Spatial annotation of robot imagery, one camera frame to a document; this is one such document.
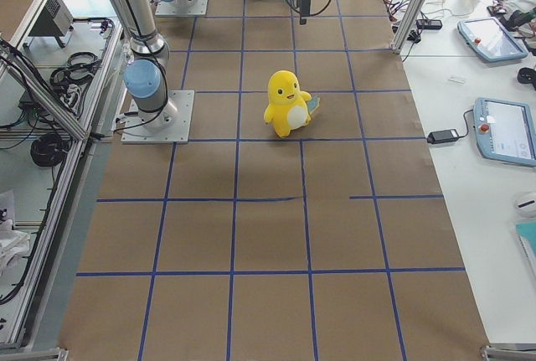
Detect near blue teach pendant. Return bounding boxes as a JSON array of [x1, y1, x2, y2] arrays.
[[473, 97, 535, 168]]

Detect blue teach pendant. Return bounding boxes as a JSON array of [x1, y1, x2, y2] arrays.
[[456, 18, 528, 62], [473, 97, 535, 168]]

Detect teal notebook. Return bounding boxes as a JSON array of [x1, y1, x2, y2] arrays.
[[515, 221, 535, 274]]

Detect small black device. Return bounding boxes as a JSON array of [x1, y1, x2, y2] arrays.
[[415, 18, 443, 30]]

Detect black power adapter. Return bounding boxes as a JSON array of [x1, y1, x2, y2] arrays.
[[426, 129, 460, 145]]

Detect far blue teach pendant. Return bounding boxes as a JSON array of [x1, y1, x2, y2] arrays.
[[456, 18, 528, 62]]

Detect brown paper table cover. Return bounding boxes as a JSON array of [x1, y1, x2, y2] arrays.
[[59, 0, 486, 360]]

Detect yellow plush penguin toy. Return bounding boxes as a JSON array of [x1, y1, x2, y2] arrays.
[[263, 70, 320, 138]]

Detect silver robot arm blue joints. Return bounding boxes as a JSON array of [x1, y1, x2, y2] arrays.
[[85, 0, 294, 126]]

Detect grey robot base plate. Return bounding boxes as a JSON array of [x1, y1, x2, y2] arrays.
[[121, 90, 194, 144]]

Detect grey control box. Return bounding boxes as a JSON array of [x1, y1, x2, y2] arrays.
[[28, 0, 74, 48]]

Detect coiled black cable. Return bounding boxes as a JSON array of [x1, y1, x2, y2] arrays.
[[30, 132, 69, 168]]

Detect aluminium frame rail left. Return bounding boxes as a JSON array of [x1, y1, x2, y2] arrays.
[[1, 18, 123, 351]]

